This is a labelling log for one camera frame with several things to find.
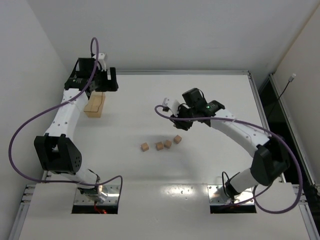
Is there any black wall cable with plug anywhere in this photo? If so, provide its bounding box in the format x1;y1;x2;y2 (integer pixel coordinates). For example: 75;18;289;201
267;73;297;121

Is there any purple cable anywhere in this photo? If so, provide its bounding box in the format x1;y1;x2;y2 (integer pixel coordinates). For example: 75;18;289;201
8;37;124;187
154;104;303;214

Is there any wood cube right rear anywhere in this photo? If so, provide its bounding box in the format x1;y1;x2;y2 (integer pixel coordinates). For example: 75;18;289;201
173;135;182;144

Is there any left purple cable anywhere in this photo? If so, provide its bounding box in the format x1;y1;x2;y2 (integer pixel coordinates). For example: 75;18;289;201
8;37;124;187

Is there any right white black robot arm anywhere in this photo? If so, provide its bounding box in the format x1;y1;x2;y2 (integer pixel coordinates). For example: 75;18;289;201
163;88;290;199

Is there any metal base plate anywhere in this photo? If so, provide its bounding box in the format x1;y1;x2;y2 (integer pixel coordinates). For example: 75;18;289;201
207;184;254;206
73;184;121;206

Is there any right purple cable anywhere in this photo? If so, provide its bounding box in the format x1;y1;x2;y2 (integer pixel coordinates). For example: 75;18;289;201
154;104;303;214

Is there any wooden block tray box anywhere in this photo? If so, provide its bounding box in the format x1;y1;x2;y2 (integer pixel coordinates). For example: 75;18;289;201
83;92;106;118

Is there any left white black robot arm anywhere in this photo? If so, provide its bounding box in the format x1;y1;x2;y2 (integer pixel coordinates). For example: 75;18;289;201
34;53;119;203

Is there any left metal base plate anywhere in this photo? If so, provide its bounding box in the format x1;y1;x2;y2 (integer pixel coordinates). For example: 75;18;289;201
73;184;121;206

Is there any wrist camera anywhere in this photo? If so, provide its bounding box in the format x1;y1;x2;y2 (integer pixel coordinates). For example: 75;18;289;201
93;52;108;71
162;97;181;117

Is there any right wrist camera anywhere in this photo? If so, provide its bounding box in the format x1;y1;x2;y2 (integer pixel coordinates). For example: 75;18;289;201
162;97;181;117

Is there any wood cube centre right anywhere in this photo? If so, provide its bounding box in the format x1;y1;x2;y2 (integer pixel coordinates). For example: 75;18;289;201
163;140;172;149

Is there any wood cube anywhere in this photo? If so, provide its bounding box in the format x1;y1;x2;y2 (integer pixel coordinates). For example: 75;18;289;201
140;142;150;152
173;135;182;144
163;140;172;149
155;141;164;151

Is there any wood cube leftmost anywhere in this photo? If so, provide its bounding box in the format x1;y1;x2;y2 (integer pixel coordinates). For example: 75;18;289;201
140;142;150;152

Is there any aluminium table frame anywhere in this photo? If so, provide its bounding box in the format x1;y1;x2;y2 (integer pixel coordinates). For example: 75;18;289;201
19;68;311;240

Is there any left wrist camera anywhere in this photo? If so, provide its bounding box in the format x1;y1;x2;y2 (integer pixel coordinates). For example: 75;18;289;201
93;52;108;71

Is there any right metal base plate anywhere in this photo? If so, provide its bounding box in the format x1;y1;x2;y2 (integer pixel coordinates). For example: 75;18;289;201
207;184;254;206

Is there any wood cube centre left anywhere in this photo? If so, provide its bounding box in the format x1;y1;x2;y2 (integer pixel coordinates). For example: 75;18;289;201
155;141;164;151

